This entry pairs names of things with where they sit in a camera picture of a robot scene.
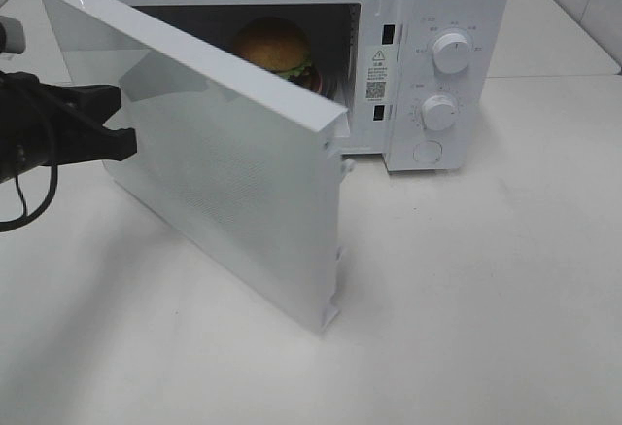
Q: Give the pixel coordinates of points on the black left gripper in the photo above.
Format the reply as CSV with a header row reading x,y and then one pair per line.
x,y
77,116

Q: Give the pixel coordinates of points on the white microwave door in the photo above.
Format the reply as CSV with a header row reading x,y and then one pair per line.
x,y
241,162

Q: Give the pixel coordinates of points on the burger with lettuce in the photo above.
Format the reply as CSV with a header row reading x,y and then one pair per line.
x,y
278,46

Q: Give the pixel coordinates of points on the pink round plate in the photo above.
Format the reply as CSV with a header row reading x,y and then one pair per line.
x,y
316,82

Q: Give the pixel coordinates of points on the round white door button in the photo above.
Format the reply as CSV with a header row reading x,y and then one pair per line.
x,y
428,152

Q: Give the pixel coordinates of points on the glass microwave turntable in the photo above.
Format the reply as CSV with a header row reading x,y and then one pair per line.
x,y
329,84

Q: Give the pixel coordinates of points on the white microwave oven body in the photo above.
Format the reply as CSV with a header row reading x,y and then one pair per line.
x,y
381,51

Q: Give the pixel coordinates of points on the lower white timer knob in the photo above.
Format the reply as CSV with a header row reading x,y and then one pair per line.
x,y
439,112

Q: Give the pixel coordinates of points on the upper white power knob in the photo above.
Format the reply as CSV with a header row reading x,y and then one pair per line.
x,y
451,51

